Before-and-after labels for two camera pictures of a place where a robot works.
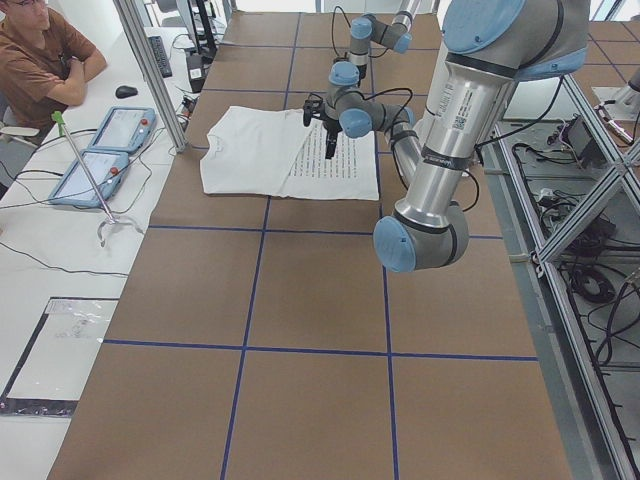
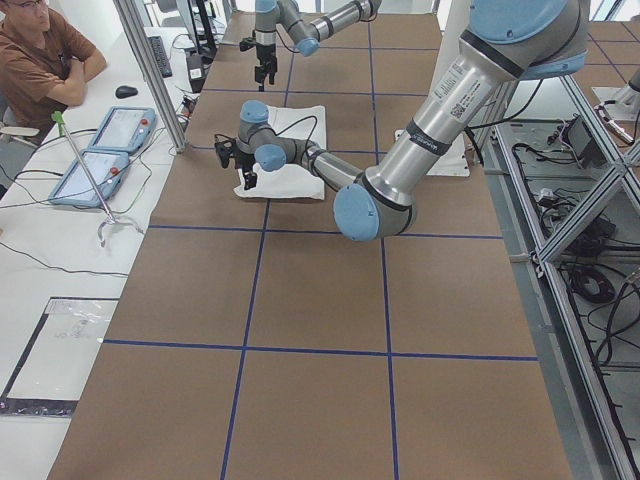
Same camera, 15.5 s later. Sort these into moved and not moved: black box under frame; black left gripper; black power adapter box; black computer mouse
Moved: black left gripper
Not moved: black computer mouse; black power adapter box; black box under frame
